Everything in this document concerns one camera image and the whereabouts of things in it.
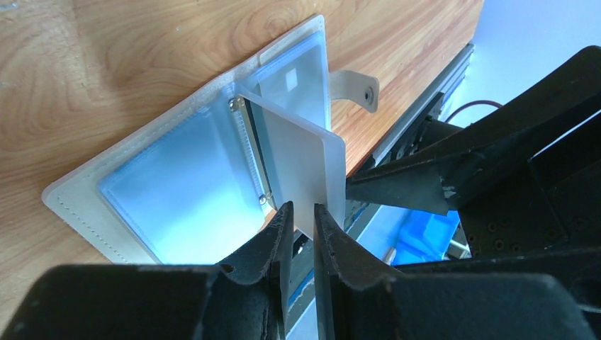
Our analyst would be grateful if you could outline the white card holder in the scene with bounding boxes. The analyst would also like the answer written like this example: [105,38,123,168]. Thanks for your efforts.
[42,15,379,265]

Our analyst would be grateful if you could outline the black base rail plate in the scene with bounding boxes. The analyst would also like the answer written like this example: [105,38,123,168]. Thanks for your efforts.
[286,117,471,329]

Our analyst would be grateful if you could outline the blue bin under table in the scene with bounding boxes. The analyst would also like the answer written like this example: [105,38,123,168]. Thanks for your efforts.
[391,210,460,266]

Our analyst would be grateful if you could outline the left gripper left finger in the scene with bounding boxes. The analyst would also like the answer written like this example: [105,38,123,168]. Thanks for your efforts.
[1,202,294,339]

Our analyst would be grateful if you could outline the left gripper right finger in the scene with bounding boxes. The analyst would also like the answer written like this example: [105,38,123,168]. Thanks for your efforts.
[314,204,595,339]

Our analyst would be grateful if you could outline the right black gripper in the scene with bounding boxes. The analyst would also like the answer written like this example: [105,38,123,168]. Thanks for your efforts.
[344,45,601,311]

